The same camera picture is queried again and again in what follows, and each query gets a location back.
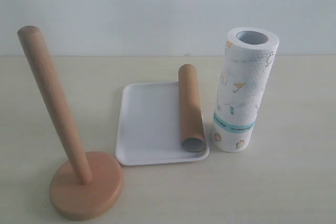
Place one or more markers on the printed paper towel roll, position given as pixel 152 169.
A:
pixel 248 58

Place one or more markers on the white rectangular plastic tray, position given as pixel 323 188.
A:
pixel 149 126

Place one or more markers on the wooden paper towel holder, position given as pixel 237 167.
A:
pixel 89 183

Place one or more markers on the brown cardboard tube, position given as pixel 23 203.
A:
pixel 191 122

